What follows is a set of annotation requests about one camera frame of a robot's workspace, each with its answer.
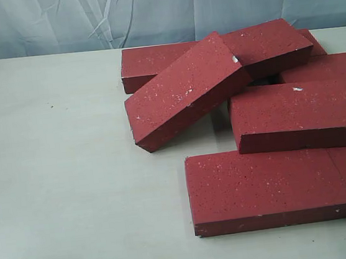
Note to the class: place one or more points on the red brick with silver chip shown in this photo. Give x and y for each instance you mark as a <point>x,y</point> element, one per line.
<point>198,81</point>

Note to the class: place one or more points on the pale blue backdrop cloth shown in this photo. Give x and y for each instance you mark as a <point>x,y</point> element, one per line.
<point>42,27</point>

